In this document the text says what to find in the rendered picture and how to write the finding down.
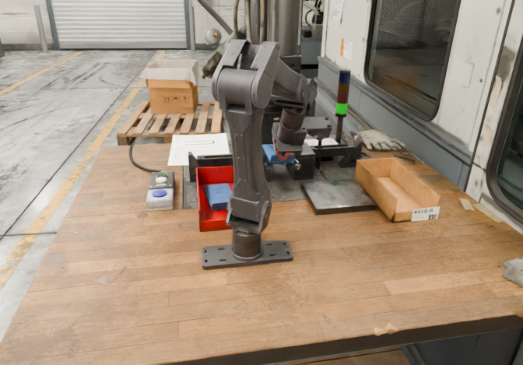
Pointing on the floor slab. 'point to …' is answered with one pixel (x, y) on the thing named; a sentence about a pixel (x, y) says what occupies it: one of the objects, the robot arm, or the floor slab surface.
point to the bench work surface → (258, 280)
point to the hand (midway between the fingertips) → (282, 157)
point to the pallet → (143, 115)
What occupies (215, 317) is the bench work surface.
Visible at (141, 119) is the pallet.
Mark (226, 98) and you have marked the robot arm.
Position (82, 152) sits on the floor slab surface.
